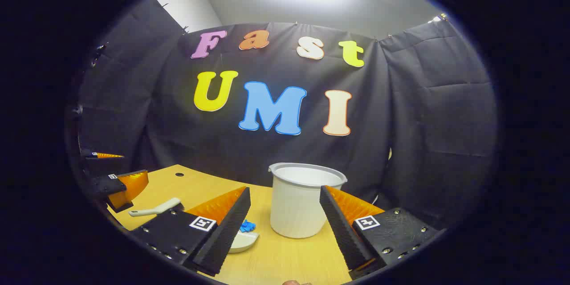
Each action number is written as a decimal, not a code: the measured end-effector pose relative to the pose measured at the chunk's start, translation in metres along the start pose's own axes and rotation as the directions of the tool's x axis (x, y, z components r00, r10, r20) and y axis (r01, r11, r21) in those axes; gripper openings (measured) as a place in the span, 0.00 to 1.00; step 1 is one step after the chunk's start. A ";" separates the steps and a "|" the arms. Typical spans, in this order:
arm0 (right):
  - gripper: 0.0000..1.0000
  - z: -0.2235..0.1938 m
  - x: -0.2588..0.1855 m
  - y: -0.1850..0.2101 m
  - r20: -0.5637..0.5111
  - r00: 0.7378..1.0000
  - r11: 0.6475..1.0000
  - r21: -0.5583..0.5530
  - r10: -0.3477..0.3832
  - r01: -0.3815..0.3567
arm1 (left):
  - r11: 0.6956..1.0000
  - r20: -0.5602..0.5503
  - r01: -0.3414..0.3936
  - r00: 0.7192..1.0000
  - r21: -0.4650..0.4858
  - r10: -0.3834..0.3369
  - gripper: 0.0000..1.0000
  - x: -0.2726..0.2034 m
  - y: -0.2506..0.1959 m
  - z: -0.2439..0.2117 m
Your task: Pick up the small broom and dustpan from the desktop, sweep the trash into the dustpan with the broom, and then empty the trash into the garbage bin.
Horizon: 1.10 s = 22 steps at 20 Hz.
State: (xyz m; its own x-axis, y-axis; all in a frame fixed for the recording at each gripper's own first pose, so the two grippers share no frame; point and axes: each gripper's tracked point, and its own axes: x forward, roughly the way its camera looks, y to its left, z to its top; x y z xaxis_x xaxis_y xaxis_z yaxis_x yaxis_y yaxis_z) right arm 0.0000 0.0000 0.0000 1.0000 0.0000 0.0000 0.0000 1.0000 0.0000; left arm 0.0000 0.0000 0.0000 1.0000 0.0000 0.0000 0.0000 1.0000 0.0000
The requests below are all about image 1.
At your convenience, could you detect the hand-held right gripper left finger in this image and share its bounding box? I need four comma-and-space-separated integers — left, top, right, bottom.
130, 186, 252, 277

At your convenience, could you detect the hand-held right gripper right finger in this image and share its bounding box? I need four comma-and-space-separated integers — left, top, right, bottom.
319, 185, 441, 281

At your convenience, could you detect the white dustpan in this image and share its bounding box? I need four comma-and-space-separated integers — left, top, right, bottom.
228, 230, 260, 254

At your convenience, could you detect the white ribbed garbage bin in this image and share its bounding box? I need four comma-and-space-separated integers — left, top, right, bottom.
269, 163, 348, 239

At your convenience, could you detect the wooden desktop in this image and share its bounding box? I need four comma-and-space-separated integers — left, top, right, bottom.
107, 165, 357, 285

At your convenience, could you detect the black backdrop cloth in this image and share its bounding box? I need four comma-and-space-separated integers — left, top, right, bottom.
78, 0, 498, 232

